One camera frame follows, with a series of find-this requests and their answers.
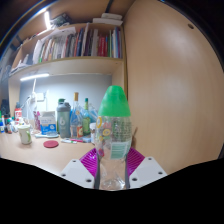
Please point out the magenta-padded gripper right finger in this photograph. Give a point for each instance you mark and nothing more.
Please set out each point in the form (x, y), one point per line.
(146, 171)

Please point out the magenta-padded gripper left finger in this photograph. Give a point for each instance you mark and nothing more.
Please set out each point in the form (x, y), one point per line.
(77, 173)

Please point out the clear green-capped drink bottle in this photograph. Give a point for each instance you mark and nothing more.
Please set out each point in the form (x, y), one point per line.
(113, 110)

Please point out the white marker pen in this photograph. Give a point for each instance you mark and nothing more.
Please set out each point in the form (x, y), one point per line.
(71, 141)

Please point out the flat round red coaster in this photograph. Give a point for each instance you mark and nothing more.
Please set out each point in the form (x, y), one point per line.
(50, 144)

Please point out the brown jar with white lid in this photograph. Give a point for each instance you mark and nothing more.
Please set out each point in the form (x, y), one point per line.
(92, 133)

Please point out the clear glass bottle, gold cap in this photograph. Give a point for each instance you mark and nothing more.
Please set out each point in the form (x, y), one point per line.
(76, 120)

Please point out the slim green bottle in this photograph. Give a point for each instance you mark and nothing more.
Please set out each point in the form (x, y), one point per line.
(86, 120)

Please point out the grey shaker bottle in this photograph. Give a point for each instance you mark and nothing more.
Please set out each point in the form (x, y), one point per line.
(63, 120)

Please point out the blue and white milk carton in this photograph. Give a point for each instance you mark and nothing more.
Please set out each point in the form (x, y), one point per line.
(48, 123)

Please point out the blue plastic bag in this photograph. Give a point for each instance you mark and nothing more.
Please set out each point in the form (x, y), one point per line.
(93, 113)

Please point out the pink box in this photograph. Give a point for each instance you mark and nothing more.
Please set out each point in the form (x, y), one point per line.
(36, 120)

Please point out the red-labelled white jar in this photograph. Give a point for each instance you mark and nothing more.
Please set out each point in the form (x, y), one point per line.
(18, 113)

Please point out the white light strip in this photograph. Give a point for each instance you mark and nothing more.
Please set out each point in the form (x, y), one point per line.
(33, 77)

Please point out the wooden shelf unit with books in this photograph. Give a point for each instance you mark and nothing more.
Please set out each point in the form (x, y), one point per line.
(80, 43)

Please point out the white wall power socket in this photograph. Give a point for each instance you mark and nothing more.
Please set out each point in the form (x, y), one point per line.
(40, 96)

